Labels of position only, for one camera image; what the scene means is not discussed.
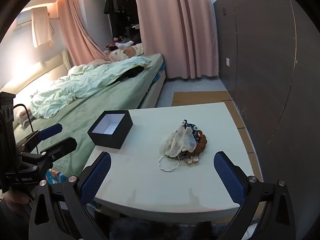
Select bed with green sheet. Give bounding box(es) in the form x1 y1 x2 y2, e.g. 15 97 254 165
0 52 167 178

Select black box with white inside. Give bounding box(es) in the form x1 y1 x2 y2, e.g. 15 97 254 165
87 110 133 150

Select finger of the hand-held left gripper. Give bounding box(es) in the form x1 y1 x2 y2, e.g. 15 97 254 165
15 123 63 153
21 137 77 170

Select blue patterned cloth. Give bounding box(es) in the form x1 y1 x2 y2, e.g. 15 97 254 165
46 169 70 188

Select silver hoop bangle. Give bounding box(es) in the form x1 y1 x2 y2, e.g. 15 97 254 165
159 154 180 172

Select flat brown cardboard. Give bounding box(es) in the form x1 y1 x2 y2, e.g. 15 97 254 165
171 91 265 180

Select narrow pink curtain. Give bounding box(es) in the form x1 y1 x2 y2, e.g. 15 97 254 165
56 0 113 67

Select white sock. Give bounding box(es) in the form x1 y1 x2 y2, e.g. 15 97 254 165
115 40 135 50

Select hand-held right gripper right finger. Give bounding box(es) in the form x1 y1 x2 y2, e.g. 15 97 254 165
213 151 304 240

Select cream bed headboard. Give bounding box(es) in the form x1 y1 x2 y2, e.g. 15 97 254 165
0 49 72 92

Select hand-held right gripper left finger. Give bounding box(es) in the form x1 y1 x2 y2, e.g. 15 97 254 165
29 151 112 240

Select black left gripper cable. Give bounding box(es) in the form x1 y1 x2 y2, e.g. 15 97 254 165
13 104 39 153

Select pink pillow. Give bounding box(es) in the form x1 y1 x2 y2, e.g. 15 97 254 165
15 109 32 128

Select brown bead bracelet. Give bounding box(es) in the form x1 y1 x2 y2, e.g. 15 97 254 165
186 132 207 155

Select hanging dark clothes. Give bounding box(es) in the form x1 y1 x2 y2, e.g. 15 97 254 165
104 0 140 38

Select printed cream pillow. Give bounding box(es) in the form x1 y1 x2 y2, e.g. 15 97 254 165
110 44 145 61

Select hanging pale towel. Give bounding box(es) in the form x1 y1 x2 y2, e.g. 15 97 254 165
30 6 54 48

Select pale green quilt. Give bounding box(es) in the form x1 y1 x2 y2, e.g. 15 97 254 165
30 56 152 119

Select pale flower hair clip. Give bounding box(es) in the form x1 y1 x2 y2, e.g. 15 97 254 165
180 155 200 165

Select wide pink curtain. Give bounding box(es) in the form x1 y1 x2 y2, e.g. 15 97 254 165
132 0 220 80

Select blue beaded bracelet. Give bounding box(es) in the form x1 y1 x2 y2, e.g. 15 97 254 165
181 119 199 133

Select white air conditioner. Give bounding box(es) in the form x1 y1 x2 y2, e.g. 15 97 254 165
15 17 33 28

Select dark cloth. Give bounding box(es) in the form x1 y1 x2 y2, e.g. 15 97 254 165
116 66 145 82

